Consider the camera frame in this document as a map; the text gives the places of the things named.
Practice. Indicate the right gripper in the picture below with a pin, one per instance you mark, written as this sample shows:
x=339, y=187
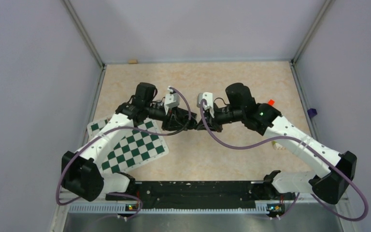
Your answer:
x=213, y=123

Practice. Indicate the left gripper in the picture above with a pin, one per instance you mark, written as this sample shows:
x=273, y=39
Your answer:
x=176, y=121

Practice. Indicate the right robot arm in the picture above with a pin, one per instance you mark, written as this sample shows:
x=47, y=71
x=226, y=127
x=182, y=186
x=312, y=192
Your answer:
x=331, y=170

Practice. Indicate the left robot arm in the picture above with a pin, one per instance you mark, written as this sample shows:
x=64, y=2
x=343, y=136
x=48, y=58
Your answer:
x=81, y=170

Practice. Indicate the green white chessboard mat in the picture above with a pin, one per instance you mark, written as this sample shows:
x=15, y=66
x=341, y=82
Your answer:
x=134, y=150

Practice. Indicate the green white toy brick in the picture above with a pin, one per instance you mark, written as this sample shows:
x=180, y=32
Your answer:
x=277, y=146

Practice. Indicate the purple small object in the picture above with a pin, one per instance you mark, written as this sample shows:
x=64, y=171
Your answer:
x=312, y=112

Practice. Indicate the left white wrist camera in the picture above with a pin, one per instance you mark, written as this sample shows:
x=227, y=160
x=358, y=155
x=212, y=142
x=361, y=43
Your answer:
x=171, y=100

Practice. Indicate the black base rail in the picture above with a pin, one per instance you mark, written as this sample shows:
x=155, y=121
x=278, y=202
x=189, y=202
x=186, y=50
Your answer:
x=204, y=195

